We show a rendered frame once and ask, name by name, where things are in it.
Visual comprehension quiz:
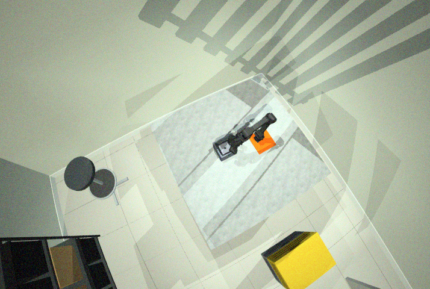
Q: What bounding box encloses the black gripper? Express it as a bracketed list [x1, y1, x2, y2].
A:
[229, 143, 242, 154]

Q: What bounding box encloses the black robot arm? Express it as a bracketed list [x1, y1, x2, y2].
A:
[227, 113, 276, 147]

